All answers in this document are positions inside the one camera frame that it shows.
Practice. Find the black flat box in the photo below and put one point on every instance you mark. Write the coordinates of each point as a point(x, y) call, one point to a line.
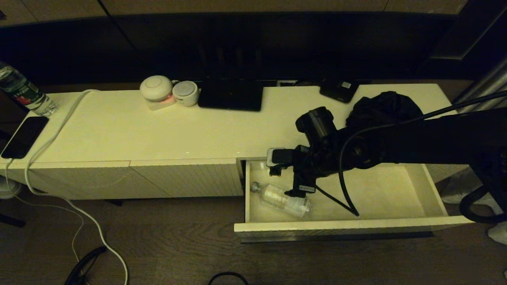
point(229, 97)

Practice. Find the large white round device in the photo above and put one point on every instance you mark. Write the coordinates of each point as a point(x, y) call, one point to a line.
point(156, 88)

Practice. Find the water bottle green red label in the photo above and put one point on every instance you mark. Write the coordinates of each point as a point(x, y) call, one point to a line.
point(23, 93)

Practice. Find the black floor foot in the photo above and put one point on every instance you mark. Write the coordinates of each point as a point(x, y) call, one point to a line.
point(12, 221)

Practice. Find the small white round device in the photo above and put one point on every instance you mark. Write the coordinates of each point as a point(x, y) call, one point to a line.
point(185, 93)

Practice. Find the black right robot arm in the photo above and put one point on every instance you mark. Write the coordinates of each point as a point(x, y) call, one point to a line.
point(435, 142)

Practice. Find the black smartphone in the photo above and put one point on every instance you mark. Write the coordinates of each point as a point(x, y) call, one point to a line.
point(25, 136)

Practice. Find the clear plastic water bottle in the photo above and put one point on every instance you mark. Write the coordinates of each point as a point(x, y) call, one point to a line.
point(285, 202)

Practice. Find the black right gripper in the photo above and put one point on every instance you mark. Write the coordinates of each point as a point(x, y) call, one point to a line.
point(305, 170)

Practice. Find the grey curtain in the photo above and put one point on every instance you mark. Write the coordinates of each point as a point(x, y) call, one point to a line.
point(491, 83)

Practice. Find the small black labelled device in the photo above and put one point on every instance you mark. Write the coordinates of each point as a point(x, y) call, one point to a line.
point(338, 92)

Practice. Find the black cloth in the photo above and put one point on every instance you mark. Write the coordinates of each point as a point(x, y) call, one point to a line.
point(388, 107)

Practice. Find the large black television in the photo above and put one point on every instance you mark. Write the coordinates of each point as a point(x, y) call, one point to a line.
point(277, 43)

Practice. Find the white sheer curtain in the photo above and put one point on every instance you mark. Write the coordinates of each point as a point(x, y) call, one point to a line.
point(500, 233)

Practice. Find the white wall socket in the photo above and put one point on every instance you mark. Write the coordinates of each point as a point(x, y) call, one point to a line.
point(287, 83)

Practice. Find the white slatted drawer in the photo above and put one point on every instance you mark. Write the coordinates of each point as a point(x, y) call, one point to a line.
point(388, 194)

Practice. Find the white round floor object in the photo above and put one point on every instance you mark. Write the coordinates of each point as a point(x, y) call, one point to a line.
point(6, 190)

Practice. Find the long white tv cabinet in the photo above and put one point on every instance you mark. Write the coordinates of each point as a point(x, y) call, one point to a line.
point(158, 130)

